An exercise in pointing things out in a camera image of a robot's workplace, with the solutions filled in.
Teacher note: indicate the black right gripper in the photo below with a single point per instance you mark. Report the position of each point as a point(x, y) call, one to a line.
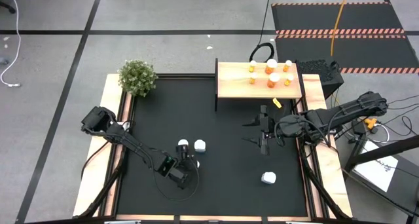
point(266, 127)

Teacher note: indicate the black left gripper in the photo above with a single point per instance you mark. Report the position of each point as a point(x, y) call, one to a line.
point(181, 175)

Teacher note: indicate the white melatonin bottle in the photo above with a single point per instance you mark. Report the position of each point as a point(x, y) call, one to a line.
point(268, 177)
point(200, 145)

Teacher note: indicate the small amber pill bottle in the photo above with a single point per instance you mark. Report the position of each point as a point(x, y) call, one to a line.
point(289, 80)
point(253, 78)
point(287, 65)
point(252, 66)

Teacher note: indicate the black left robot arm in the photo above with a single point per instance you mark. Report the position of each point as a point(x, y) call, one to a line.
point(131, 142)

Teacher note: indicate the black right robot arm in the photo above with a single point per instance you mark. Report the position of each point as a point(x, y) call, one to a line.
point(327, 119)

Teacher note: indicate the yellow tag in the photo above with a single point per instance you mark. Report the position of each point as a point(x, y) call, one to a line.
point(277, 103)

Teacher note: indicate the black perforated computer case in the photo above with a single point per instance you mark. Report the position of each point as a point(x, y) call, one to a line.
point(319, 75)

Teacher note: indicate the wooden table border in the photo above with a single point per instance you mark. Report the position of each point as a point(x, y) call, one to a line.
point(330, 171)

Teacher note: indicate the green potted plant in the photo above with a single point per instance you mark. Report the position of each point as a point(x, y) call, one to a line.
point(137, 78)

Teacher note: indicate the yellow connector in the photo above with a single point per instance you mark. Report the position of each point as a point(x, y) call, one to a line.
point(371, 122)

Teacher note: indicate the black mat, orange striped edge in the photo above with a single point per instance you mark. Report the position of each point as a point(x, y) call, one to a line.
point(327, 17)
point(343, 53)

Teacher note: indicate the white paper sheet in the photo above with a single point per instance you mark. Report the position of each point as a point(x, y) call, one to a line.
point(376, 166)

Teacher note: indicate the black side stand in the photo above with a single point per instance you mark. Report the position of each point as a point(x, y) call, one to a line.
point(406, 171)

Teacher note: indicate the black office chair base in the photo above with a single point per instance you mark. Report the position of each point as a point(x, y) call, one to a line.
point(6, 1)

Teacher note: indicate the wooden shelf, black frame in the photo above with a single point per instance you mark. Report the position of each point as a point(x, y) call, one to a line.
point(235, 84)

